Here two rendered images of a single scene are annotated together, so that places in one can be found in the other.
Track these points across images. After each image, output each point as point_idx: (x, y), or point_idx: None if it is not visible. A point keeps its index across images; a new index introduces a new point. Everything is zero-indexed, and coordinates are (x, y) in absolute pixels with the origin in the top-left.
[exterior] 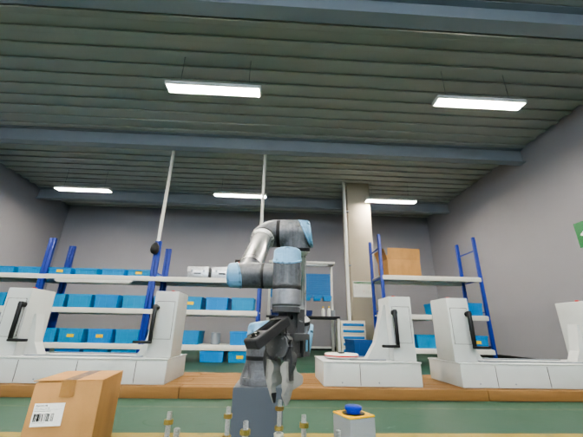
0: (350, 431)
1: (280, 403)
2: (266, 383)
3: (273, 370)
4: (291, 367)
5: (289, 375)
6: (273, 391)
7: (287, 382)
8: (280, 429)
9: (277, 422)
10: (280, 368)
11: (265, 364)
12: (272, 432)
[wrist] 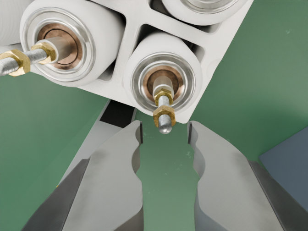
0: (67, 171)
1: (158, 122)
2: (227, 141)
3: (197, 186)
4: (37, 210)
5: (78, 172)
6: (192, 137)
7: (98, 151)
8: (154, 95)
9: (165, 98)
10: (139, 196)
11: (289, 211)
12: (302, 196)
